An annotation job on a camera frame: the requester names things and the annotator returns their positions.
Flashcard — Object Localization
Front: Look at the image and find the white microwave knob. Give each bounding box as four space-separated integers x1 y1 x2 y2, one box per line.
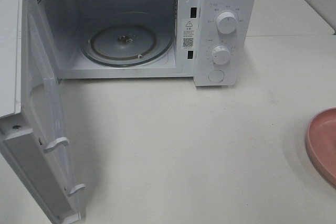
216 10 238 35
211 46 232 65

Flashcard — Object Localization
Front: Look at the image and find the white microwave door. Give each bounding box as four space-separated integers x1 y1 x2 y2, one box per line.
1 0 85 223

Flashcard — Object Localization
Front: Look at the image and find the pink round plate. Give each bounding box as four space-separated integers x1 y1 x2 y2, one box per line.
305 108 335 187

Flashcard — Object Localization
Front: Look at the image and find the glass microwave turntable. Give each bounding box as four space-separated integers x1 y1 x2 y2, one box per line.
81 24 175 68

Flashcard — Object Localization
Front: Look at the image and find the white microwave oven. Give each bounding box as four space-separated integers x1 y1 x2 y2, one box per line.
44 0 255 87

